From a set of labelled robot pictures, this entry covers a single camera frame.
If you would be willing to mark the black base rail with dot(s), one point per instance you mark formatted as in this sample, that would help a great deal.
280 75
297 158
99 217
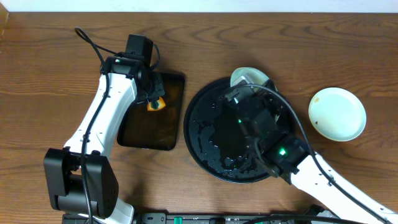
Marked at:
162 218

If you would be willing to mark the light blue plate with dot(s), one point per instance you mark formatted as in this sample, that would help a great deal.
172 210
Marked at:
248 76
337 114

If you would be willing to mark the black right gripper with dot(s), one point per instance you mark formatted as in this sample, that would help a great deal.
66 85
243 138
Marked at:
268 96

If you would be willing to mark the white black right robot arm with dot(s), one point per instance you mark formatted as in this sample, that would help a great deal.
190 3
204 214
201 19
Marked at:
294 160

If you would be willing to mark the black round tray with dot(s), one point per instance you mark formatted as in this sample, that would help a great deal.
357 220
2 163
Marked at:
217 143

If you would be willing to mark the green yellow sponge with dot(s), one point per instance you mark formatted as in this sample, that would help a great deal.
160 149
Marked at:
156 105

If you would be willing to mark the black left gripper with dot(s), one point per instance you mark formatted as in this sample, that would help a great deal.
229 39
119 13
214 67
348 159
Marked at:
155 92

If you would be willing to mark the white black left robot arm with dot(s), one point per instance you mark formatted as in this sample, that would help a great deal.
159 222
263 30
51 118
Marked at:
79 176

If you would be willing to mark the black rectangular water tray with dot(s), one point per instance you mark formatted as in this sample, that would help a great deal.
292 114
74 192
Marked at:
157 129

